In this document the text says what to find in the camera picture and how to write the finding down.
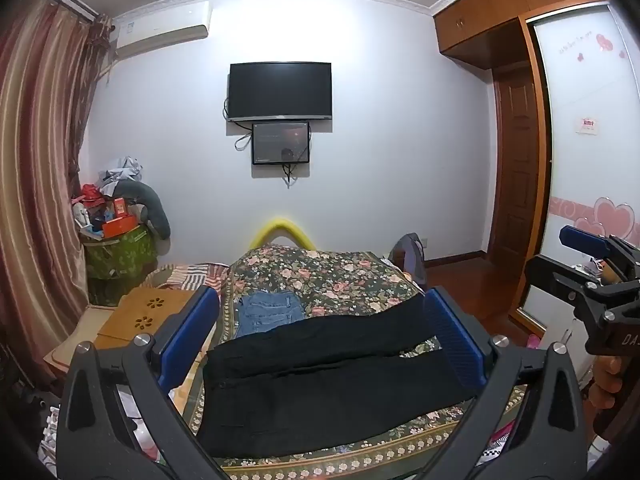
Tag black pants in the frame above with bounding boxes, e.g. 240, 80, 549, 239
197, 296, 483, 458

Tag grey long pillow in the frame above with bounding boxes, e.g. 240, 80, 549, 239
112, 180, 172, 240

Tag light wooden folding table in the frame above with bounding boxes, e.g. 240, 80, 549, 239
95, 286, 202, 352

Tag wooden overhead cabinets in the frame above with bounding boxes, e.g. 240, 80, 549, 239
432, 0, 607, 68

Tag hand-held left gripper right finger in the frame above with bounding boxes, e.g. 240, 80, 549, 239
420, 286, 588, 480

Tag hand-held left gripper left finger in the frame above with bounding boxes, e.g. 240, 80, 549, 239
54, 286, 236, 480

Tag yellow foam bumper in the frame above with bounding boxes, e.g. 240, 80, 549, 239
248, 216, 317, 251

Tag green cloth-covered box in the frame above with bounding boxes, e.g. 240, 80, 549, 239
81, 224, 159, 282

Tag small black wall monitor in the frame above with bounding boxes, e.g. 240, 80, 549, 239
251, 121, 311, 166

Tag grey backpack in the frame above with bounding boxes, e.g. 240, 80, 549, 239
387, 232, 429, 287

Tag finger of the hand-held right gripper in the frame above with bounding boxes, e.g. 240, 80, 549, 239
523, 254, 601, 311
559, 225, 640, 273

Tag red striped blanket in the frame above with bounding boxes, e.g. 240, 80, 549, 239
149, 260, 232, 294

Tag white heart-print wardrobe door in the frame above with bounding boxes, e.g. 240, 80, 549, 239
520, 2, 640, 333

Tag blue denim shorts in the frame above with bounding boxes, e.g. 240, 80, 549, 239
235, 291, 306, 339

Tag wall-mounted black television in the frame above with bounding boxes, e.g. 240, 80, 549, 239
226, 61, 333, 122

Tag red hat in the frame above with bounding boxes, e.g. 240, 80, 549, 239
80, 183, 109, 206

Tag pile of pale clothes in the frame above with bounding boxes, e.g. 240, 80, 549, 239
99, 156, 146, 184

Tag brown wooden door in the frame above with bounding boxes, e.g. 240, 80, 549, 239
491, 59, 545, 272

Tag white air conditioner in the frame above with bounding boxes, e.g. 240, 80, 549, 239
111, 1, 214, 60

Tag orange box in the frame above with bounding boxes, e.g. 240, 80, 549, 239
101, 215, 138, 239

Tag person's right hand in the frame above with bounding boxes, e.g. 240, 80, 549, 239
587, 354, 640, 443

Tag dark floral blanket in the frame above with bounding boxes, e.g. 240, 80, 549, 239
182, 242, 531, 480

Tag striped red curtain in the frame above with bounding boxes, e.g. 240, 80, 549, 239
0, 0, 117, 381

